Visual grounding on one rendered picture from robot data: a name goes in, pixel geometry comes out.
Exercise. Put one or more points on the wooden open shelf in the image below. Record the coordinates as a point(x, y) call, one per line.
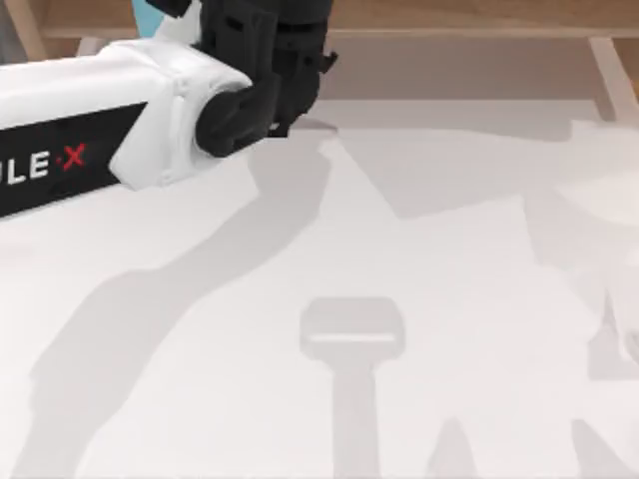
point(449, 30)

